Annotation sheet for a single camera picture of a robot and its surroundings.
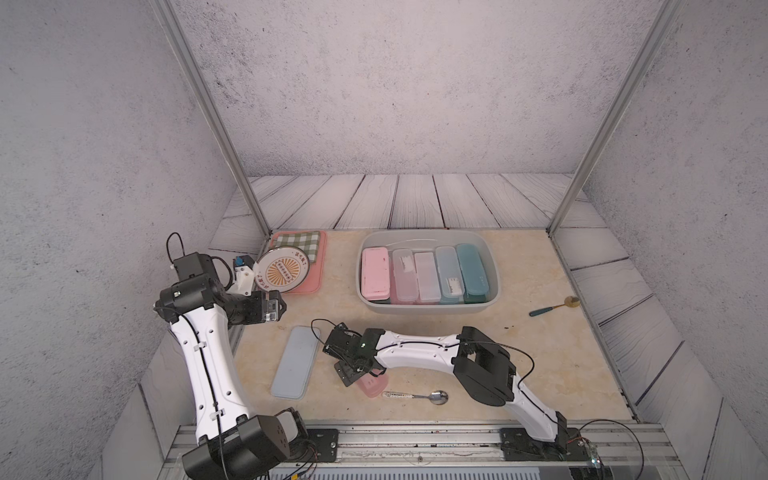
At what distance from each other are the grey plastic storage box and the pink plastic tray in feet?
0.57

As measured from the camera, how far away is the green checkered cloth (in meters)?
1.17

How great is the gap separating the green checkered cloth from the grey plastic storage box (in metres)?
0.22

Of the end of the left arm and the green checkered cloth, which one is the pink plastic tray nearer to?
the green checkered cloth

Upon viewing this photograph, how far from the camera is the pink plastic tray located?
3.43 ft

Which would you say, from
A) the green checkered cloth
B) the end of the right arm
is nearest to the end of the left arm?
the end of the right arm

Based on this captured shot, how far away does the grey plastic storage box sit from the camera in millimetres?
972

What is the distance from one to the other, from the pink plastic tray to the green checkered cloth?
0.01m
